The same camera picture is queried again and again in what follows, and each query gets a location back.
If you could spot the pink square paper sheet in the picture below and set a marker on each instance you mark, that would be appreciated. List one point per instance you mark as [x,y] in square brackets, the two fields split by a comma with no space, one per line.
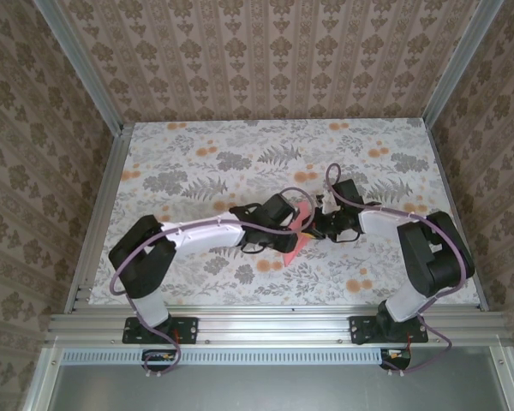
[293,257]

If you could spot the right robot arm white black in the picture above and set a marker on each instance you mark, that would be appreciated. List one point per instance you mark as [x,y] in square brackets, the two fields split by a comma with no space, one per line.
[379,222]

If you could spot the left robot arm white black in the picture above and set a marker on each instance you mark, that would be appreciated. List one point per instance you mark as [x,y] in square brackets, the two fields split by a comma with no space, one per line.
[205,233]

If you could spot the grey metal sheet panel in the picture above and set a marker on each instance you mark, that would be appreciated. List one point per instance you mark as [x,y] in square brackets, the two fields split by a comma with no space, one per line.
[274,389]

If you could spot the floral patterned table cover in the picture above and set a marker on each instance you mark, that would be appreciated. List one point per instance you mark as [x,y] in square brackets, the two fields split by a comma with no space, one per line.
[240,145]

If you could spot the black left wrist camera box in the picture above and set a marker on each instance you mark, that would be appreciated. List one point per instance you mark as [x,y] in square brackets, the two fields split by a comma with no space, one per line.
[278,207]

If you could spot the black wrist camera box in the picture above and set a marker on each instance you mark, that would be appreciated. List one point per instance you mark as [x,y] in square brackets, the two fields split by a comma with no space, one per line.
[278,207]
[348,192]

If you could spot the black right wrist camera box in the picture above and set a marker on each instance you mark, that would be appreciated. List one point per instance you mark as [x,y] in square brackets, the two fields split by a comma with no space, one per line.
[348,192]

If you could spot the aluminium front frame rail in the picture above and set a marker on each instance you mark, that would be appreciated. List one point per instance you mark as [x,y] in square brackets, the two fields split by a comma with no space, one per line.
[274,327]

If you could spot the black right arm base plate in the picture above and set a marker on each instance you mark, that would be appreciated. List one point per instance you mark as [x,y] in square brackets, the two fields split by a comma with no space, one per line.
[362,331]

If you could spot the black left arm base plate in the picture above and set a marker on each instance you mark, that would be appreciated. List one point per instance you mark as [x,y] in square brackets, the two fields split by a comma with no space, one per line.
[188,329]

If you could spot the aluminium right side rail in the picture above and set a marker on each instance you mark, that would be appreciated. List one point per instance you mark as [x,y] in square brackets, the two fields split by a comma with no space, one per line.
[458,192]

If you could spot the aluminium left side rail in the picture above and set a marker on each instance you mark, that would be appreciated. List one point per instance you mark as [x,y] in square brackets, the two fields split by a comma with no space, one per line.
[103,192]

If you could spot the aluminium right frame post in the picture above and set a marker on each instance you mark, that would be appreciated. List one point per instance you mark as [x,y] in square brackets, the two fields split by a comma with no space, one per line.
[458,64]

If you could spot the aluminium frame post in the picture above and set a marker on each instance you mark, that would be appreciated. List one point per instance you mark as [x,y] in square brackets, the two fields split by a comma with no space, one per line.
[458,64]
[81,64]

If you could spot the aluminium left frame post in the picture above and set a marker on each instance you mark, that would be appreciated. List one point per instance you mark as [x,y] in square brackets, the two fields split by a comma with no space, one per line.
[81,64]

